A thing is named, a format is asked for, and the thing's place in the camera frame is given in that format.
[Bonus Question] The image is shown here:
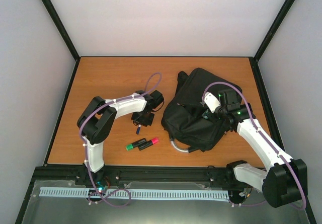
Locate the blue capped white marker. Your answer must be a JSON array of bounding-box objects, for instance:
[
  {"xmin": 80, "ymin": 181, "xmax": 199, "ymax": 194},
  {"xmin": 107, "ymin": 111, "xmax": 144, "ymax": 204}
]
[{"xmin": 136, "ymin": 124, "xmax": 141, "ymax": 135}]

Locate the pink black highlighter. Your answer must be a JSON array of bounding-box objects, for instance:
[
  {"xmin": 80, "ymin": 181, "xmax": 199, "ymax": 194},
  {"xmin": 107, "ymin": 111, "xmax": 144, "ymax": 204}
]
[{"xmin": 138, "ymin": 137, "xmax": 159, "ymax": 151}]

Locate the green black highlighter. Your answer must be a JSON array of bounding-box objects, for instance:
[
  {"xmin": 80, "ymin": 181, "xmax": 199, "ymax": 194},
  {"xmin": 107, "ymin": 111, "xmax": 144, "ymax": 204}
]
[{"xmin": 125, "ymin": 138, "xmax": 146, "ymax": 151}]

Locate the black student bag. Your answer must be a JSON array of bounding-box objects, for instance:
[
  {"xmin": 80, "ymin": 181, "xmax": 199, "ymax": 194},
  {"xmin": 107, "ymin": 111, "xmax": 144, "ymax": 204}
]
[{"xmin": 161, "ymin": 68, "xmax": 242, "ymax": 152}]

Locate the green white glue stick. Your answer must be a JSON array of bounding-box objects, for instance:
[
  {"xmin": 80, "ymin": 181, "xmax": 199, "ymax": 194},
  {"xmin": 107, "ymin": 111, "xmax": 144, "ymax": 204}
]
[{"xmin": 202, "ymin": 111, "xmax": 209, "ymax": 119}]

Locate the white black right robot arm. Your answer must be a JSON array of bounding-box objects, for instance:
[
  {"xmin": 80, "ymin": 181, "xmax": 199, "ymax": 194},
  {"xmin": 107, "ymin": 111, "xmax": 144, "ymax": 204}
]
[{"xmin": 202, "ymin": 88, "xmax": 307, "ymax": 210}]

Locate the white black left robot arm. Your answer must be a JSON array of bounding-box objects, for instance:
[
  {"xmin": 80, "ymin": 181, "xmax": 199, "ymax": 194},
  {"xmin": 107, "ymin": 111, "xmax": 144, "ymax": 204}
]
[{"xmin": 77, "ymin": 90, "xmax": 164, "ymax": 185}]

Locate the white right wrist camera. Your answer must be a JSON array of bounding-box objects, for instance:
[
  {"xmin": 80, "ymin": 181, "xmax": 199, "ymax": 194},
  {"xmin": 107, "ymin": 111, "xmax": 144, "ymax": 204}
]
[{"xmin": 203, "ymin": 92, "xmax": 221, "ymax": 113}]

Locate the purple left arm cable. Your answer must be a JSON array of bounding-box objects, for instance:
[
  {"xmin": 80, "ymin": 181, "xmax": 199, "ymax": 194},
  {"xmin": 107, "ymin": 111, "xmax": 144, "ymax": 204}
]
[{"xmin": 78, "ymin": 72, "xmax": 163, "ymax": 207}]

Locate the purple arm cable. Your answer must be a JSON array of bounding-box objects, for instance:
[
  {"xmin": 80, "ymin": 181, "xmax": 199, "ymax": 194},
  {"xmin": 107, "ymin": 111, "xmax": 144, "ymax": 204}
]
[
  {"xmin": 202, "ymin": 82, "xmax": 308, "ymax": 211},
  {"xmin": 78, "ymin": 72, "xmax": 163, "ymax": 207}
]

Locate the black aluminium frame rail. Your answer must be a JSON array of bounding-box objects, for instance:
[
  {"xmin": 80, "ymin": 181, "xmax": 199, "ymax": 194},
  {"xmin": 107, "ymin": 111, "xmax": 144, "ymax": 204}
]
[{"xmin": 32, "ymin": 165, "xmax": 246, "ymax": 189}]

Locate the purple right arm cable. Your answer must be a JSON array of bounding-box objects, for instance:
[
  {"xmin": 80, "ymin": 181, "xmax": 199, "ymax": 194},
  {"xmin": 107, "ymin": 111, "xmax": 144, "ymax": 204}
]
[{"xmin": 202, "ymin": 82, "xmax": 308, "ymax": 211}]

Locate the light blue cable duct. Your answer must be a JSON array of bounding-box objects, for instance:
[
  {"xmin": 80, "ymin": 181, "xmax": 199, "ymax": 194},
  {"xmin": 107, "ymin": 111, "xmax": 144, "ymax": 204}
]
[{"xmin": 39, "ymin": 187, "xmax": 229, "ymax": 201}]

